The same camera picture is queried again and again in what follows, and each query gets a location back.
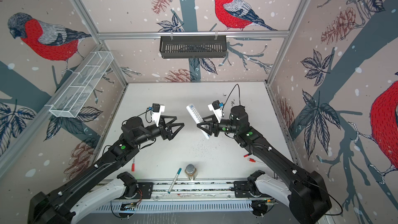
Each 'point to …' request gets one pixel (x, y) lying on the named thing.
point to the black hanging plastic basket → (184, 47)
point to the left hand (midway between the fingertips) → (179, 123)
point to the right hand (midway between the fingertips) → (199, 125)
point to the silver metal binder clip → (190, 170)
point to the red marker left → (133, 166)
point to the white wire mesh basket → (71, 101)
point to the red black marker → (247, 155)
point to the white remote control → (197, 118)
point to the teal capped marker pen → (174, 181)
